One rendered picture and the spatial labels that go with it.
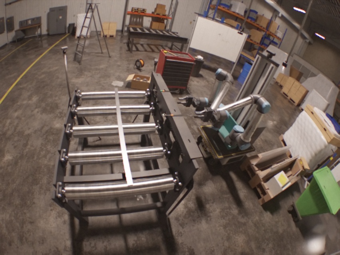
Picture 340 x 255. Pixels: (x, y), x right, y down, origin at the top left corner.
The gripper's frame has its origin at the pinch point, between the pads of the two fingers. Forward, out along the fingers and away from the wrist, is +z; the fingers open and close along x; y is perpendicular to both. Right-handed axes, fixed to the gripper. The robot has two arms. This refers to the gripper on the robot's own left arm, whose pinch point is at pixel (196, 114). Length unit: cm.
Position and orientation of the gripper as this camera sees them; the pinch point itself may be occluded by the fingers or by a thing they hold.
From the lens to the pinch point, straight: 132.5
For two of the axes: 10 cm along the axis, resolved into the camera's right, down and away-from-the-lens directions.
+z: -9.3, 0.4, -3.5
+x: 2.2, -7.1, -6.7
